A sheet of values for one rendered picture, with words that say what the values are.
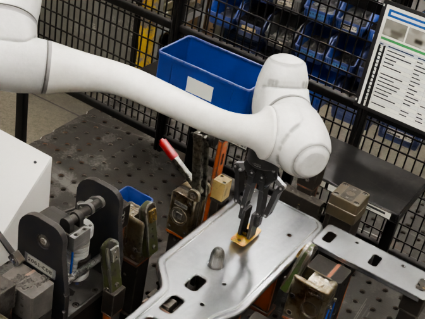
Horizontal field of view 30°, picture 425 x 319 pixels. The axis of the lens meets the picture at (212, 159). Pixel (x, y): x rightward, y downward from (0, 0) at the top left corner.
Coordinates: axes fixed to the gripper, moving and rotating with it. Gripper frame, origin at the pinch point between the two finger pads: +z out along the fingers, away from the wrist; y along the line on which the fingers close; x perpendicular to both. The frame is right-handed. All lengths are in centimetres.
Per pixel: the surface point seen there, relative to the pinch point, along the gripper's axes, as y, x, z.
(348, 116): -40, 174, 58
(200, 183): -13.4, -1.2, -4.3
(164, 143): -25.1, -0.8, -9.4
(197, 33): -54, 55, -11
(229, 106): -28.7, 35.5, -4.2
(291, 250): 9.9, 4.3, 5.0
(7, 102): -201, 126, 104
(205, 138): -14.7, -0.7, -15.8
